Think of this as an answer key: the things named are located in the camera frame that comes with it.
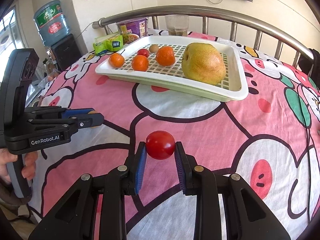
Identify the white slotted plastic tray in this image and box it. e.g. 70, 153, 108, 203
95, 35, 249, 102

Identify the large blue water bottle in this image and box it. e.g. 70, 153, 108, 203
34, 0, 71, 47

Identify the metal bed rail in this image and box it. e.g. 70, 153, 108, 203
92, 5, 314, 68

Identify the large yellow-green pear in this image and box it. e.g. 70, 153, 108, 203
181, 42, 227, 85

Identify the person's left hand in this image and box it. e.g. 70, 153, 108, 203
0, 148, 38, 183

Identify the small orange tangerine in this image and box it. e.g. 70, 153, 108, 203
109, 52, 125, 68

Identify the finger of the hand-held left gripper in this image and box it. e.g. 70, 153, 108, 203
27, 113, 104, 137
35, 106, 96, 119

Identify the purple instant noodle cup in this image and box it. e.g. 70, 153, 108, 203
116, 17, 149, 42

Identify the green snack packet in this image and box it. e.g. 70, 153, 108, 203
93, 32, 124, 57

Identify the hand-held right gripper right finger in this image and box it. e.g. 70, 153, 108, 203
174, 141, 292, 240

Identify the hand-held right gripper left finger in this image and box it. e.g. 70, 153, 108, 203
28, 141, 148, 240

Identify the ribbed clear glass cup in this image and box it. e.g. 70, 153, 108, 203
165, 14, 190, 37

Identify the black backpack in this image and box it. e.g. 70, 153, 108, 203
297, 48, 320, 80

